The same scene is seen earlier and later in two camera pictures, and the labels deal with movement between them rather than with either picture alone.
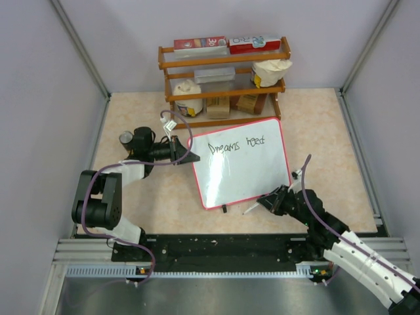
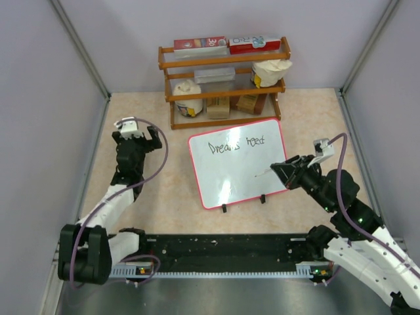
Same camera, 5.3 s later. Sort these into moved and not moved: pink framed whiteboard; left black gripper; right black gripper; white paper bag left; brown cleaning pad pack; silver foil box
Moved: right black gripper; left black gripper
Not moved: brown cleaning pad pack; white paper bag left; silver foil box; pink framed whiteboard
